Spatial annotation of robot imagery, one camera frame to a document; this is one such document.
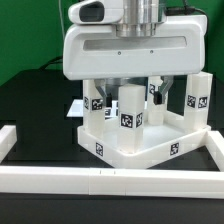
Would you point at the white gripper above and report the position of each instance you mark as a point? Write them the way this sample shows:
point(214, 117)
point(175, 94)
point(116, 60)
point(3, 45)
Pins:
point(96, 52)

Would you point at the white desk top panel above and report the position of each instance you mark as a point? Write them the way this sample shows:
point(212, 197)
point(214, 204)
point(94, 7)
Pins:
point(160, 143)

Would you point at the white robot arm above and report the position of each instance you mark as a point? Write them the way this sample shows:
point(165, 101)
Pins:
point(141, 17)

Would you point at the white U-shaped obstacle fence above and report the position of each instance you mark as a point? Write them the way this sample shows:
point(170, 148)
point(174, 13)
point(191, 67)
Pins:
point(100, 181)

